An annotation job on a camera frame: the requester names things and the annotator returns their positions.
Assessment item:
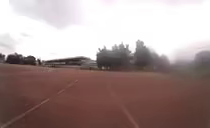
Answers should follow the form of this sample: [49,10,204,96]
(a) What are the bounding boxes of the group of dark trees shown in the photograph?
[95,39,210,74]

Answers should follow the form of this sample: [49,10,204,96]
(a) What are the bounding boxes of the low flat-roofed building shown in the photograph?
[43,55,99,70]

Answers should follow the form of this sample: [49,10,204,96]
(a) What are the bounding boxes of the row of distant trees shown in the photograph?
[0,50,43,66]

